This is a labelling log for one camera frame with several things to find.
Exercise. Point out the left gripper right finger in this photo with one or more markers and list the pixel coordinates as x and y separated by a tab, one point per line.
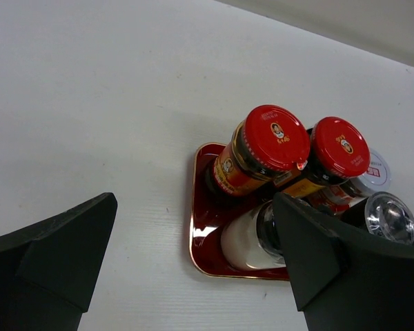
344	278

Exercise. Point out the red lacquer tray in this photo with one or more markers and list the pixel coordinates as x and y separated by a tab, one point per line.
207	220

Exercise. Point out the white-lid paste jar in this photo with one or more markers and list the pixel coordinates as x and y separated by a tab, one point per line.
339	198

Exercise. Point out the red-lid chili sauce jar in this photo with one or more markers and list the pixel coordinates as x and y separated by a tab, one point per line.
268	143

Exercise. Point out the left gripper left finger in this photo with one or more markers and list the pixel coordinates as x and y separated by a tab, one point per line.
49	270

